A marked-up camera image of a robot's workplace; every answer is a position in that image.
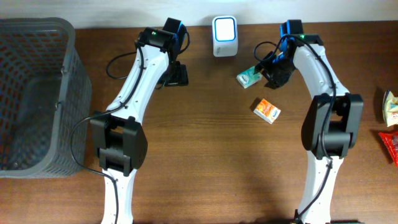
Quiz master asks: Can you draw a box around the white barcode scanner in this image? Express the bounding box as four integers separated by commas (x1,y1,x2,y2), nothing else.
211,16,238,57

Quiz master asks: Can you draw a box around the grey plastic mesh basket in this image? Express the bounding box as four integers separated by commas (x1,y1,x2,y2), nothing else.
1,17,92,179

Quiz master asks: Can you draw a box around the red snack bag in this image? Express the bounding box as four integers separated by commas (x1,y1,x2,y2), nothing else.
378,131,398,167

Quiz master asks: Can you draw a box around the orange tissue pack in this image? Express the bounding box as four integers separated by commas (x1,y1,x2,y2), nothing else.
254,99,280,124

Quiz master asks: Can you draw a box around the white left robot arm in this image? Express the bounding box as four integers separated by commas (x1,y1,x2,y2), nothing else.
90,18,189,223

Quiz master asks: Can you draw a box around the cream biscuit packet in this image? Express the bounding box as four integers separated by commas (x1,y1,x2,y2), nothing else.
382,90,397,127

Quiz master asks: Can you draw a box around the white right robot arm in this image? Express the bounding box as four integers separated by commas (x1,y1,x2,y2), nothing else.
255,19,364,224

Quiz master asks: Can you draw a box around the green tissue pack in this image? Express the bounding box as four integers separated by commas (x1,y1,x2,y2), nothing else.
236,66,262,89

